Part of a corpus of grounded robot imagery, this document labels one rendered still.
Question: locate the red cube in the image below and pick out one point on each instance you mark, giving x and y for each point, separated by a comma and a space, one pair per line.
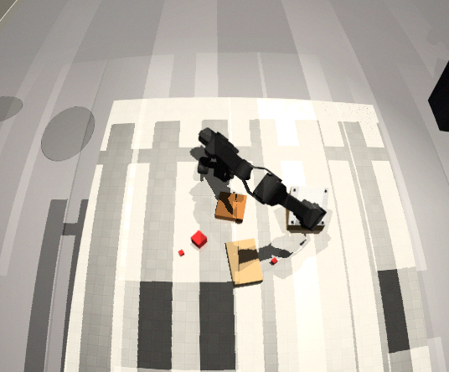
199, 239

